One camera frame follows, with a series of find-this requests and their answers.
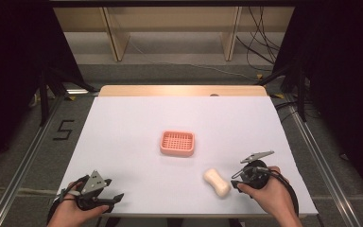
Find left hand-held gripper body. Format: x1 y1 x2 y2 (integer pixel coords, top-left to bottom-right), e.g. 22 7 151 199
75 169 115 213

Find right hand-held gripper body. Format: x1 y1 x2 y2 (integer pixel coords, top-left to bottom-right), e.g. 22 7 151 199
239 150 275 190

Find cream soap bar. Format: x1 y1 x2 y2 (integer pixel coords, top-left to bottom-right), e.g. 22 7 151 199
202 167 233 199

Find pink soap dish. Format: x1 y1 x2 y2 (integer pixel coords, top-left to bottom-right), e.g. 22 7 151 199
159 130 197 158

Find person's right hand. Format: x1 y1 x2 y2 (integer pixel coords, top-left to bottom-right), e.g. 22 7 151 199
236 166 297 221

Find person's left hand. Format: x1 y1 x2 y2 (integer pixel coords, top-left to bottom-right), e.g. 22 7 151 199
46 181 110 227

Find white table cover sheet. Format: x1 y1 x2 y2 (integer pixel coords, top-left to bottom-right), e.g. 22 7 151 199
57 96 320 218

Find black tape floor mark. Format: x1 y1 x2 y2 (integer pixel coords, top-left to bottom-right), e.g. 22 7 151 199
52 119 76 142

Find black metal stand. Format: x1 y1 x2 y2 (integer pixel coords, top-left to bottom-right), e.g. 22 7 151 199
37 64 99 128
258 60 308 123

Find wooden table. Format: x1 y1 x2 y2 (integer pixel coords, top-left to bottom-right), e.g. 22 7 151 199
98 84 268 98

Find black curtain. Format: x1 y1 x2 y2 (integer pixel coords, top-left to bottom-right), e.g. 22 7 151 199
0 0 86 178
272 0 363 202

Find beige wooden shelf unit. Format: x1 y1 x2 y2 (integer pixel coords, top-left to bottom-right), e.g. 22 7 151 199
52 6 296 62

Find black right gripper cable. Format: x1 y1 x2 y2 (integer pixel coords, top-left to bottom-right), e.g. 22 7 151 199
258 166 301 218

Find aluminium floor rail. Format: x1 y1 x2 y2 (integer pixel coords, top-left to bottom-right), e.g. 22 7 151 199
285 94 363 227
0 88 91 227

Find white floor cable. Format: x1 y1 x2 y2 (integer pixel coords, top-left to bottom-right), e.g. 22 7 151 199
129 37 261 83

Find black floor cables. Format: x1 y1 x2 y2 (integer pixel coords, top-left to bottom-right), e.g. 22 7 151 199
235 6 282 72

